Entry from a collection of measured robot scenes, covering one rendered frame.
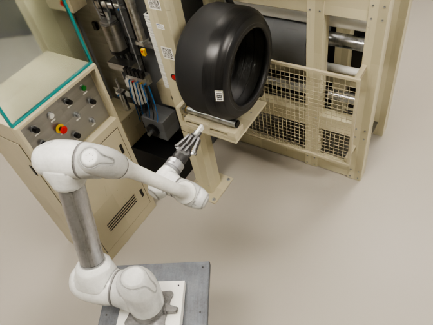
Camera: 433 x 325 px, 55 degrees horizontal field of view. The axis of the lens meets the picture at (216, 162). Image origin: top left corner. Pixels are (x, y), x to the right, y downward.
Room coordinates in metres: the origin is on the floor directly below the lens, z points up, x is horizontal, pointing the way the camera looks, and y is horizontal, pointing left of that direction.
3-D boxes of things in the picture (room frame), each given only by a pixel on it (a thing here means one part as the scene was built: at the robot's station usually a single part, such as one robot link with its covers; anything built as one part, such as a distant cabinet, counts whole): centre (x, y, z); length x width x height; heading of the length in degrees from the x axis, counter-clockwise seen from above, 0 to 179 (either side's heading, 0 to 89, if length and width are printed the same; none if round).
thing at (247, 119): (1.90, -0.12, 0.80); 0.37 x 0.36 x 0.02; 139
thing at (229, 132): (1.79, -0.03, 0.84); 0.36 x 0.09 x 0.06; 49
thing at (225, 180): (2.05, 0.09, 0.01); 0.27 x 0.27 x 0.02; 49
